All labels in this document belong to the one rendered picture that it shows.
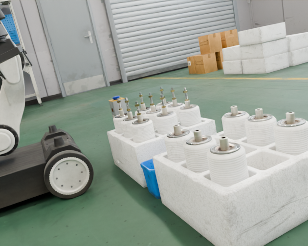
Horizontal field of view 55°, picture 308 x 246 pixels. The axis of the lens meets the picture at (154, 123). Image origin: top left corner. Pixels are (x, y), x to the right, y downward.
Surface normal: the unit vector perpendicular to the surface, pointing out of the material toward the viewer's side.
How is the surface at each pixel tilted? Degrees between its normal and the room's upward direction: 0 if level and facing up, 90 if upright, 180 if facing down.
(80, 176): 90
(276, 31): 90
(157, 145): 90
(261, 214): 90
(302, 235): 0
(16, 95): 115
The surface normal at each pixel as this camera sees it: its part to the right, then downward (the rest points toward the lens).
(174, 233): -0.20, -0.95
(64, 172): 0.39, 0.14
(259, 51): -0.89, 0.27
